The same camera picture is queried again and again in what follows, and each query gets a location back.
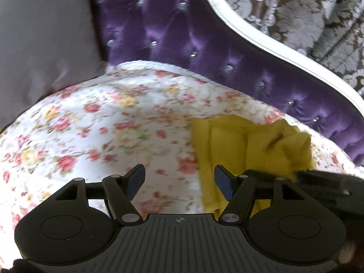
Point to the mustard yellow knit sweater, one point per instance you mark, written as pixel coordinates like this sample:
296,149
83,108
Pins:
241,142

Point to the grey cushion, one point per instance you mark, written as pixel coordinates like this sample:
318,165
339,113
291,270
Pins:
42,42

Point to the purple tufted headboard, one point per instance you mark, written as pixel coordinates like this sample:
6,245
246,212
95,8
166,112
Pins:
170,28

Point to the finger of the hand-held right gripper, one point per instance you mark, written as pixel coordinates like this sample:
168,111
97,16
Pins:
270,176

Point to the brown damask curtain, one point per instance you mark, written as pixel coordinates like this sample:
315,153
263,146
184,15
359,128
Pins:
284,5

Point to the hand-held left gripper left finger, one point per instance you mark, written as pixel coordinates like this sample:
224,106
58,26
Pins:
136,180

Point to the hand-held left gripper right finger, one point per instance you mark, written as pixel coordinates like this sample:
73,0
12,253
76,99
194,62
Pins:
224,183

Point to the floral printed blanket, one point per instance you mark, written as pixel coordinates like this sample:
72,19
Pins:
99,125

